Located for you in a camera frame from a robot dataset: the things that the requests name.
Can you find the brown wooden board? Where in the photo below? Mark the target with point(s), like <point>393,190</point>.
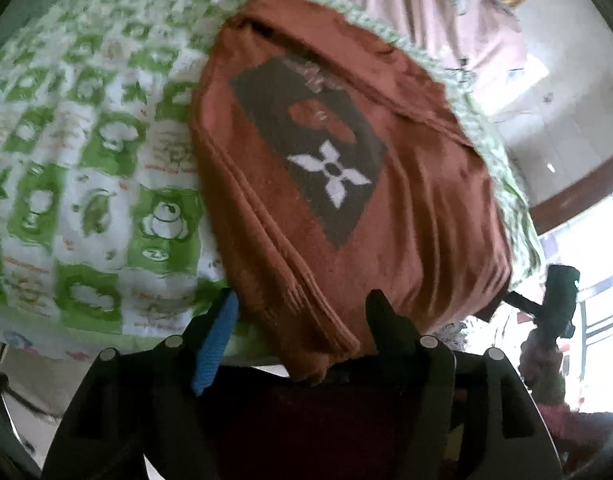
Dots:
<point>576,207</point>

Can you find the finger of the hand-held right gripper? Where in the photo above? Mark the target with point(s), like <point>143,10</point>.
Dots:
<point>524,302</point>

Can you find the person's right hand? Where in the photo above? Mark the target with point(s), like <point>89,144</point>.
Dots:
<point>541,365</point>

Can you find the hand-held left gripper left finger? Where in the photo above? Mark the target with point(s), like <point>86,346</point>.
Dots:
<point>214,347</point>

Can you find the black metal frame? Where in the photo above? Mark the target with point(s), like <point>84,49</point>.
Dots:
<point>599,315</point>

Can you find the rust brown printed t-shirt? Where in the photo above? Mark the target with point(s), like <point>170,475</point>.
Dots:
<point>411,240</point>

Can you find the dark red clothing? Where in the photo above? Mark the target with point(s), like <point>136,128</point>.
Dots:
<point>311,430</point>

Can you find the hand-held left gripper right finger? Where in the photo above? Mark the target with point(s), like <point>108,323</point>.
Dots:
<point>386,332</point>

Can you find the green and white printed blanket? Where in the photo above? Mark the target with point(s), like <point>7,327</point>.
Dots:
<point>86,160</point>

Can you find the pink printed cloth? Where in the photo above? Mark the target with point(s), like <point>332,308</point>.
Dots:
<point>416,15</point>

